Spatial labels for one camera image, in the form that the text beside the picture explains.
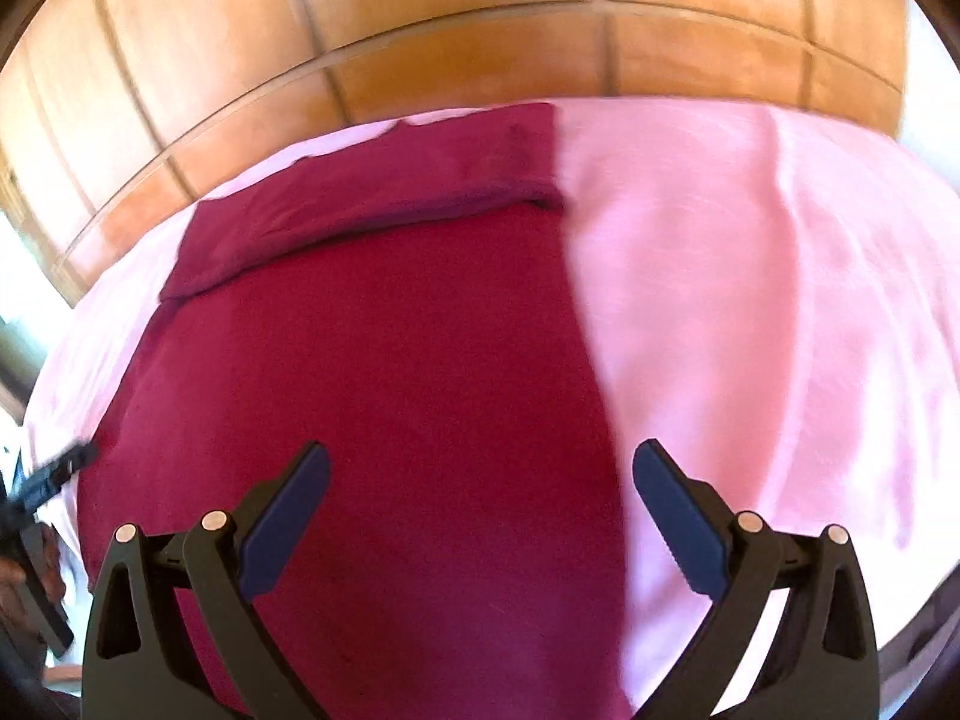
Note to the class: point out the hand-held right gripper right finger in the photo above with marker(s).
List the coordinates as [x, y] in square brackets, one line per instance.
[679, 521]

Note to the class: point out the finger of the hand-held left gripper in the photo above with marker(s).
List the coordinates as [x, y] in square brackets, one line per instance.
[56, 469]

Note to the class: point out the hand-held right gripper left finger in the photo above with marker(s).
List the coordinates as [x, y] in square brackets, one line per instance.
[289, 521]

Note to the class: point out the dark red cloth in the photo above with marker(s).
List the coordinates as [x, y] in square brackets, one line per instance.
[375, 352]

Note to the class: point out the person's left hand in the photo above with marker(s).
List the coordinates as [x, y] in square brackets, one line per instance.
[52, 566]

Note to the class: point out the pink bedspread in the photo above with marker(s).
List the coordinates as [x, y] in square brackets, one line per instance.
[750, 277]

